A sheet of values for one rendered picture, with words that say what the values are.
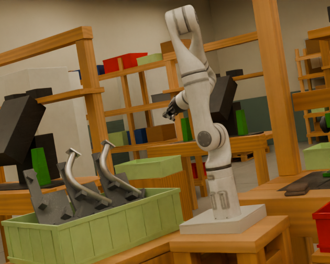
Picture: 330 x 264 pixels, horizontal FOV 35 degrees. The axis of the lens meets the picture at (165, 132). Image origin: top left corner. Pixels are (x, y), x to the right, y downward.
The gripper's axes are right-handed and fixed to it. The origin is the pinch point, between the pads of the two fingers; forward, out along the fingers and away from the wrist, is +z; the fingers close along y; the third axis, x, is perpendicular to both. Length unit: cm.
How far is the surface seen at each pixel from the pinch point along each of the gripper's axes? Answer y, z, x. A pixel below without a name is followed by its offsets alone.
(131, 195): 32.6, 20.9, 0.7
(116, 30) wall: -596, 680, 152
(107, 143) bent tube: 14.2, 19.9, -16.4
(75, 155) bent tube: 25.7, 19.6, -28.8
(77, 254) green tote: 71, -2, -23
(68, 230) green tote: 65, -5, -30
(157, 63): -335, 390, 146
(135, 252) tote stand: 64, -3, -2
